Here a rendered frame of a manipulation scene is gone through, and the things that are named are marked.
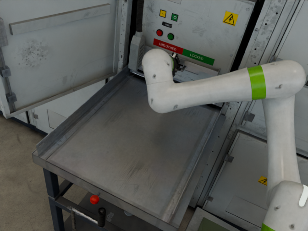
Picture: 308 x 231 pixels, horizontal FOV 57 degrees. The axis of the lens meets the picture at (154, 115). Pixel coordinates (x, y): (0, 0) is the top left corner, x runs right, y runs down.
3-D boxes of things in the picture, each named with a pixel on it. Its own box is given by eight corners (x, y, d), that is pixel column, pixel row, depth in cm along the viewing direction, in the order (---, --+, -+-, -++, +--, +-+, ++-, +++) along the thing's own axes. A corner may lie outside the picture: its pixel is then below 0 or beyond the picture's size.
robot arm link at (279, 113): (301, 217, 107) (290, 82, 118) (314, 224, 91) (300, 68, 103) (264, 216, 110) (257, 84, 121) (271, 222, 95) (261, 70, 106)
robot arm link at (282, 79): (304, 97, 100) (296, 65, 103) (314, 86, 88) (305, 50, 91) (250, 105, 104) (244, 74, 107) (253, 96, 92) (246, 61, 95)
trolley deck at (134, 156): (174, 236, 100) (178, 228, 96) (33, 162, 114) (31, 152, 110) (222, 124, 148) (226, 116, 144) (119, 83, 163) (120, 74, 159)
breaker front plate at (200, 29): (218, 98, 145) (253, 4, 113) (134, 66, 156) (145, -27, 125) (219, 97, 145) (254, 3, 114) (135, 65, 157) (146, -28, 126)
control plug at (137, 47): (136, 71, 145) (140, 40, 133) (127, 68, 146) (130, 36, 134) (143, 64, 150) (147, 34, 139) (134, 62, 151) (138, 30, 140)
